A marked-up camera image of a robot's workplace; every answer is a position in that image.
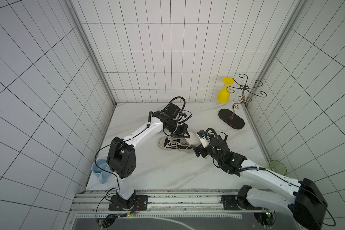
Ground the black white sneaker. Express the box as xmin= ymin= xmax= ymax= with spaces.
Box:
xmin=158 ymin=137 xmax=194 ymax=153

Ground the white insole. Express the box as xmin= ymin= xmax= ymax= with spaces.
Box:
xmin=186 ymin=131 xmax=201 ymax=147

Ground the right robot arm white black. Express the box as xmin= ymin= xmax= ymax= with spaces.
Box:
xmin=187 ymin=131 xmax=328 ymax=230

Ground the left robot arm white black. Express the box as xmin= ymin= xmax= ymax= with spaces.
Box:
xmin=106 ymin=102 xmax=192 ymax=202

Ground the yellow plastic wine glass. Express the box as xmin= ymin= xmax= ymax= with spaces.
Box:
xmin=217 ymin=77 xmax=235 ymax=104

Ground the green plastic cup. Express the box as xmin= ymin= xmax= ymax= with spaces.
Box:
xmin=265 ymin=160 xmax=288 ymax=175

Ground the light blue mug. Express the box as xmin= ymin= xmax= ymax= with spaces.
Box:
xmin=92 ymin=158 xmax=111 ymax=184

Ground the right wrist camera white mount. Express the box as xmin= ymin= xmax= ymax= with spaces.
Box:
xmin=197 ymin=130 xmax=209 ymax=148

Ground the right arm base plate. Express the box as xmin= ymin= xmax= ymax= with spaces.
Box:
xmin=221 ymin=195 xmax=263 ymax=211

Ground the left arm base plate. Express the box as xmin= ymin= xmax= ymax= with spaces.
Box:
xmin=108 ymin=195 xmax=149 ymax=211

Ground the aluminium rail frame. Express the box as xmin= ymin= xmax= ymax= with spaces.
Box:
xmin=64 ymin=189 xmax=279 ymax=230

